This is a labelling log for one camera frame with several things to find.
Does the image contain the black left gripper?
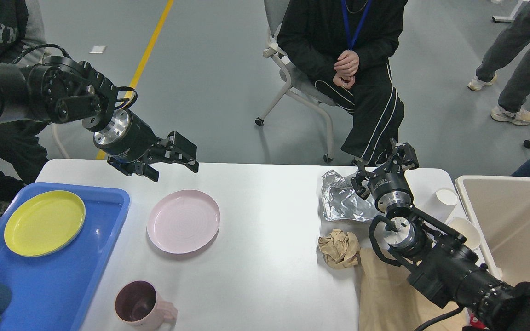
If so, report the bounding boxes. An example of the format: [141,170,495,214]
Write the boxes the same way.
[94,108,199,182]

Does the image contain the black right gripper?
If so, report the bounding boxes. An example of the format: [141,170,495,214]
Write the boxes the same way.
[351,138,420,214]

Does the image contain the pink plate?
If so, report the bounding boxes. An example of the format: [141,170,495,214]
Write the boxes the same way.
[147,190,220,254]

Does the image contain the pink mug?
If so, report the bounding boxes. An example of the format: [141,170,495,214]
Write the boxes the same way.
[114,280,178,331]

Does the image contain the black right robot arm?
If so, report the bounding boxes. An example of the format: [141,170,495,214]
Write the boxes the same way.
[351,140,530,331]

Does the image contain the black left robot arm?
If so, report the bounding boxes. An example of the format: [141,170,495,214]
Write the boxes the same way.
[0,47,199,182]

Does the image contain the crumpled aluminium foil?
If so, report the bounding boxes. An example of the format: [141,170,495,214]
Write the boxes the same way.
[321,170,380,222]

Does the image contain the white paper cup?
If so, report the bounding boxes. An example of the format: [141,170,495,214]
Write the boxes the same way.
[447,217,481,250]
[418,187,459,223]

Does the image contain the crumpled brown paper ball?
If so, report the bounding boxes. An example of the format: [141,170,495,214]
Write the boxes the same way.
[317,229,360,269]

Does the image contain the left white chair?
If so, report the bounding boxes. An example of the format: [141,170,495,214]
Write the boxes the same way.
[51,124,71,159]

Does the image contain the white office chair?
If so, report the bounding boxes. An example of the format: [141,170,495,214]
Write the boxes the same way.
[255,0,336,163]

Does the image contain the white paper scrap on floor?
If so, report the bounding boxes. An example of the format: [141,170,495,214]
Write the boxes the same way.
[90,45,107,54]

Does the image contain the yellow plate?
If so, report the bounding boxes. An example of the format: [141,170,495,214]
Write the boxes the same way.
[4,190,86,257]

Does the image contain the person in black tracksuit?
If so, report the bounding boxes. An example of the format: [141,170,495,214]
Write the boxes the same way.
[277,0,407,167]

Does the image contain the brown paper bag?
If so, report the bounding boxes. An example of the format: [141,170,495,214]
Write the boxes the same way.
[359,248,457,331]

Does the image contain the beige plastic bin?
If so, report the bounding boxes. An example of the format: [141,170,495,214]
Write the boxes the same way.
[455,176,530,285]

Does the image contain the blue plastic tray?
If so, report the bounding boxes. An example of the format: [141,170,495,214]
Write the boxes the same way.
[0,182,130,331]

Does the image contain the person in grey sweater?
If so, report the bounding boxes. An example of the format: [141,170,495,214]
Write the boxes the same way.
[0,0,48,203]

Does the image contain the standing person grey trousers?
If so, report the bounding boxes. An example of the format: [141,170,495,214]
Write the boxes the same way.
[467,0,530,126]

